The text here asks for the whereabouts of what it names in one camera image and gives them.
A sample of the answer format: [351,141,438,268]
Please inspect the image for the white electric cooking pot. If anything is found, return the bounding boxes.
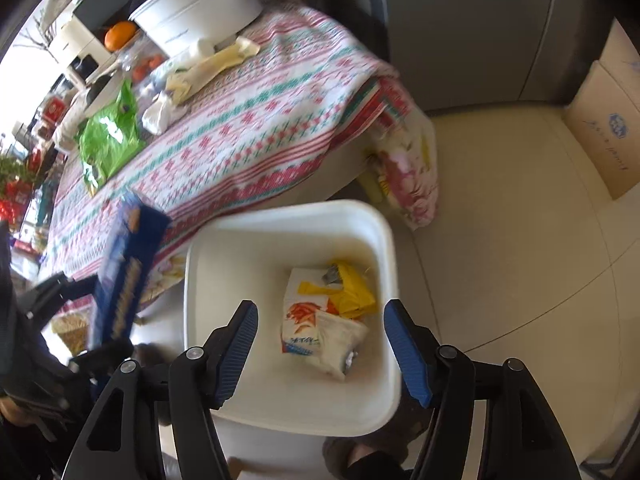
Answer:
[130,0,262,58]

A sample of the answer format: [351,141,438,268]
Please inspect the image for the white plastic trash bin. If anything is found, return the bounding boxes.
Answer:
[183,200,400,437]

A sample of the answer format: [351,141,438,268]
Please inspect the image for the wire rack with vegetables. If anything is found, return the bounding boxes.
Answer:
[0,89,72,271]

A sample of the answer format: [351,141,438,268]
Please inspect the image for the torn white paper carton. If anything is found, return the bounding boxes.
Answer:
[306,311,369,380]

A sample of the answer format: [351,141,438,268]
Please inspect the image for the white bowl with avocado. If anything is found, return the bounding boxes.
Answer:
[85,70,125,118]

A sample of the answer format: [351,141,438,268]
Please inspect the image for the orange tangerine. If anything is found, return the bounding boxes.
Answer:
[103,21,137,52]

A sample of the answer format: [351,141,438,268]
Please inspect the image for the blue cardboard box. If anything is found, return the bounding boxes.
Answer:
[88,191,170,350]

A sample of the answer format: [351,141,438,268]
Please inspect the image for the green snack bag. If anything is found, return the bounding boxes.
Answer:
[76,79,145,196]

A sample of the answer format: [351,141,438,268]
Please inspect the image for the lower cardboard box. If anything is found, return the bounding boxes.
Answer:
[563,21,640,200]

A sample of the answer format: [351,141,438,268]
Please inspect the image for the white tissue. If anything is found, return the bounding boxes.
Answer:
[141,92,188,136]

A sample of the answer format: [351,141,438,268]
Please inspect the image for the patterned striped tablecloth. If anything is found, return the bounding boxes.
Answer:
[40,4,412,301]

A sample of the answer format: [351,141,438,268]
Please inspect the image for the orange white milk carton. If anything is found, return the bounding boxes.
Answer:
[281,268,337,356]

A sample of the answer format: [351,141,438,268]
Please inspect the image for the dark grey refrigerator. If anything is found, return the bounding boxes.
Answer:
[309,0,606,114]

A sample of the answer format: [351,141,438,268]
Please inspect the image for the person left hand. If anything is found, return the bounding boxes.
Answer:
[0,396,38,427]

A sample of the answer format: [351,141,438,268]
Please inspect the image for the white air fryer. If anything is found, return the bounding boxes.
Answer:
[49,13,116,88]

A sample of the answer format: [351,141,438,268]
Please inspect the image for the yellow snack wrapper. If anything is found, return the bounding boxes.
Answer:
[297,260,378,320]

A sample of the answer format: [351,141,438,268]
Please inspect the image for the clear glass jar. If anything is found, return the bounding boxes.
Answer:
[118,30,168,87]

